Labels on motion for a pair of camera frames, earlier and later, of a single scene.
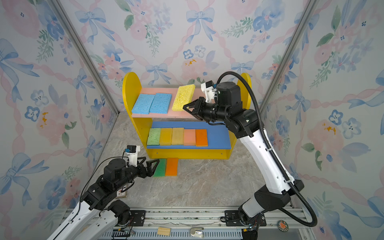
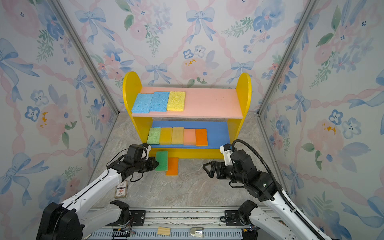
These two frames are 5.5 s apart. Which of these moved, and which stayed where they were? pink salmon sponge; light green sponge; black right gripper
Moved: black right gripper
Stayed: light green sponge; pink salmon sponge
